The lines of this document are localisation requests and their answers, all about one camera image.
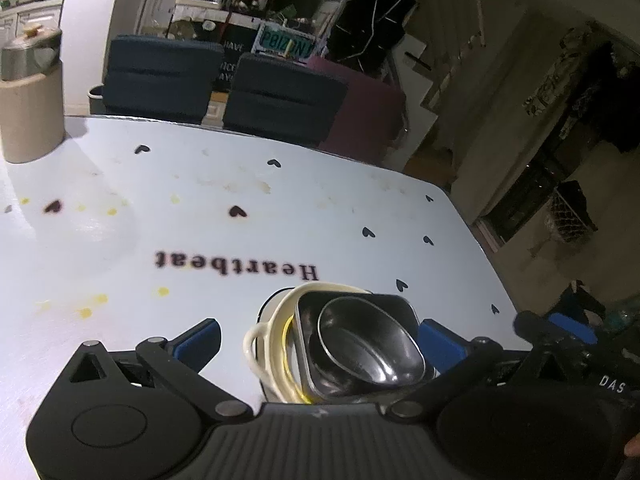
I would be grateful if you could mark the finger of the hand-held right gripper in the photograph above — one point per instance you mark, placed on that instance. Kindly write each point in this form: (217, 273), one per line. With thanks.
(575, 330)
(535, 332)

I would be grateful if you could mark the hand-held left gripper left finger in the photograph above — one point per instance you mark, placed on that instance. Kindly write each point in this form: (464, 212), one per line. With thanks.
(200, 342)

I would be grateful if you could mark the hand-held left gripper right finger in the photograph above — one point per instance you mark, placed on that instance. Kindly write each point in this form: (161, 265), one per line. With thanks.
(440, 342)

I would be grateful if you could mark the round stainless steel bowl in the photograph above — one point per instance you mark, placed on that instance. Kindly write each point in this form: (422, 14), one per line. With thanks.
(370, 345)

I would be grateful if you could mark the white plate with dark rim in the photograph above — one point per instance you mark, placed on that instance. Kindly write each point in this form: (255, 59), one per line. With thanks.
(267, 305)

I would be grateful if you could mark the yellow-rimmed floral ceramic bowl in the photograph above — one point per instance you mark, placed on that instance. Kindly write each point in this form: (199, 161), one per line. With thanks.
(287, 355)

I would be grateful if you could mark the rectangular stainless steel tray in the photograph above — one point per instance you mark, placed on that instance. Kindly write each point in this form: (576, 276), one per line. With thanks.
(306, 350)

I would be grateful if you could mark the person's right hand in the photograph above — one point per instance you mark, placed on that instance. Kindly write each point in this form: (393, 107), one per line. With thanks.
(634, 446)

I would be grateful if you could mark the white mesh laundry basket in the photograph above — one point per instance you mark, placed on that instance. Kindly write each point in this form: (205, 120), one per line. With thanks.
(570, 215)

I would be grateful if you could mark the maroon chair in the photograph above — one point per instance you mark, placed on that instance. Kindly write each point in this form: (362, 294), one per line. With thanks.
(365, 115)

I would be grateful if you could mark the dark blue padded chair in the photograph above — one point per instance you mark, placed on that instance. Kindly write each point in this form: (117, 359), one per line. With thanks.
(160, 80)
(285, 100)

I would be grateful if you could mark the dark bin with white rim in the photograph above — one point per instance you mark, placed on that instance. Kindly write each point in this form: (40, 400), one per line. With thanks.
(96, 102)

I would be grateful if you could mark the beige cylindrical canister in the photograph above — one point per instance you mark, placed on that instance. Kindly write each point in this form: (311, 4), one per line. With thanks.
(30, 110)

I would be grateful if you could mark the black lettered board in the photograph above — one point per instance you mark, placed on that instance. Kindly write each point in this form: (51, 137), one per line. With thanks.
(230, 55)

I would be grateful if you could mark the green plate sign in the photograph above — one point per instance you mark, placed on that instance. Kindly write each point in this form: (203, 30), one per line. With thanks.
(280, 40)

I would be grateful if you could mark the stainless steel lidded pot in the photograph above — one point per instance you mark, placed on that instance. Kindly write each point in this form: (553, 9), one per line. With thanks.
(25, 57)

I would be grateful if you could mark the black jacket with white trim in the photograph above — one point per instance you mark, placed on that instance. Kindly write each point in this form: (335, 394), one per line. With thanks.
(370, 15)

